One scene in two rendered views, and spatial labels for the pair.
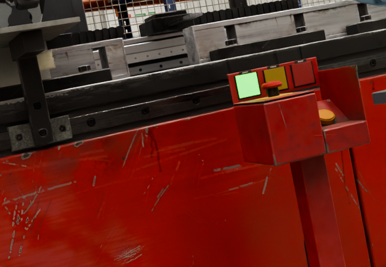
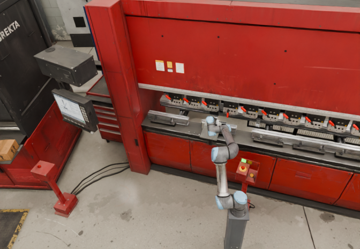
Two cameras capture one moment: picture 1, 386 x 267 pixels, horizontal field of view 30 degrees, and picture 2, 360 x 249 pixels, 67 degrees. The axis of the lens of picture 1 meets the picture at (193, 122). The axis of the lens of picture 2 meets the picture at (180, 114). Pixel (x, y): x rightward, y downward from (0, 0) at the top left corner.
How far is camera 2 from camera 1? 2.43 m
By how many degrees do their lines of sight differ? 55
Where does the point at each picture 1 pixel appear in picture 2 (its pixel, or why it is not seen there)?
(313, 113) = (244, 178)
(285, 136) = (238, 177)
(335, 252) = (244, 189)
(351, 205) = (269, 174)
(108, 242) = not seen: hidden behind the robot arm
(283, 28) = (275, 138)
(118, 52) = (233, 130)
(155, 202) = not seen: hidden behind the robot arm
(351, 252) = (265, 179)
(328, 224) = (245, 186)
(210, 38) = (255, 134)
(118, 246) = not seen: hidden behind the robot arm
